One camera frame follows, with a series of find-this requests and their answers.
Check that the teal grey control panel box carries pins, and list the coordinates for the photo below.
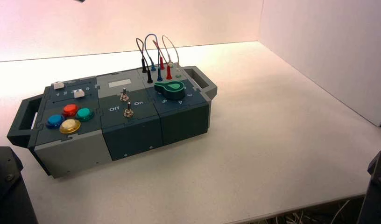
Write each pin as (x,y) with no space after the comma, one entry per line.
(131,136)

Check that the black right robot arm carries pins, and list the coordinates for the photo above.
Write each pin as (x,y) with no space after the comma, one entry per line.
(377,191)

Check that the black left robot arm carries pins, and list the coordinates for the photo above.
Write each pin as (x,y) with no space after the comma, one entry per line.
(8,191)

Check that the black green rotary knob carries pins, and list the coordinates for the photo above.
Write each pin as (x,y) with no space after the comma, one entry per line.
(170,89)

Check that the green round push button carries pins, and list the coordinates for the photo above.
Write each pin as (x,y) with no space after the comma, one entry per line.
(84,114)

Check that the white slider knob up arrow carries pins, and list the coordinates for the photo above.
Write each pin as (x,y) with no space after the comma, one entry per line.
(79,93)

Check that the red round push button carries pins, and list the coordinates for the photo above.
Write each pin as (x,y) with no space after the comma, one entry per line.
(70,109)

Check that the yellow round push button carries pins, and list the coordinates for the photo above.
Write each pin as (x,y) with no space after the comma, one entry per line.
(70,126)

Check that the white slider knob down arrow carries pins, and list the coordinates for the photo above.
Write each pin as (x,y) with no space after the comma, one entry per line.
(58,85)

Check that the blue round push button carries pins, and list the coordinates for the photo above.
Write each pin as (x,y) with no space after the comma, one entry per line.
(55,121)

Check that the metal toggle switch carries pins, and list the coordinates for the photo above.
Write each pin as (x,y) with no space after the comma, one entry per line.
(128,112)
(124,96)

